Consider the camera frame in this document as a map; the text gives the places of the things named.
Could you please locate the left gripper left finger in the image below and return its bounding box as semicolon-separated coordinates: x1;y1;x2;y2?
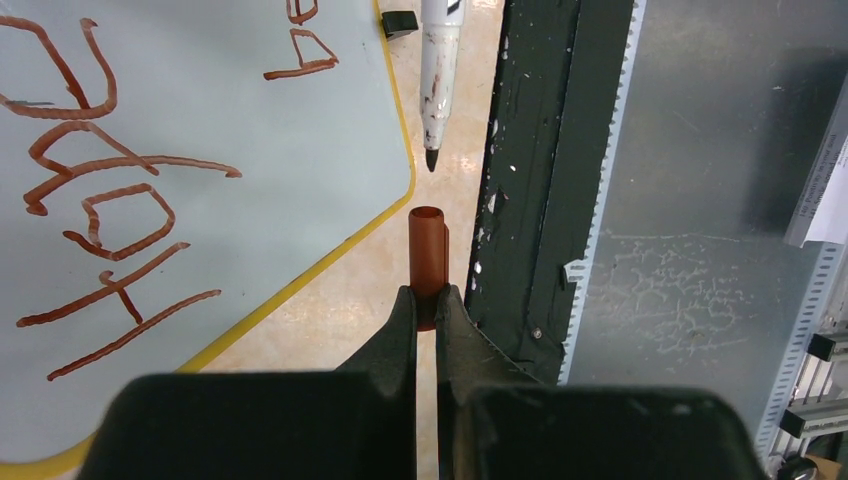
79;286;417;479

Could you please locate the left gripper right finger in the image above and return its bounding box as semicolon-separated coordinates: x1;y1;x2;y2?
435;286;765;479

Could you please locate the red marker cap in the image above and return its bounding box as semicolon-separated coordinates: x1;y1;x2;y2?
408;206;450;332

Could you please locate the yellow framed whiteboard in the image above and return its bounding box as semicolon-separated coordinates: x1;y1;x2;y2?
1;1;414;479

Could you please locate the white marker pen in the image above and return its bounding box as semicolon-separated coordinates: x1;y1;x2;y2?
419;0;466;172

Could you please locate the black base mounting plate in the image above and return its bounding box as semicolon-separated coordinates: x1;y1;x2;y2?
464;1;636;384

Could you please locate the printed white paper sheet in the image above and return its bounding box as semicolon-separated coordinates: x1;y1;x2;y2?
783;78;847;248

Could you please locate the white cable duct rail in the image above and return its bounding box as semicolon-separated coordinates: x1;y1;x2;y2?
558;1;647;385

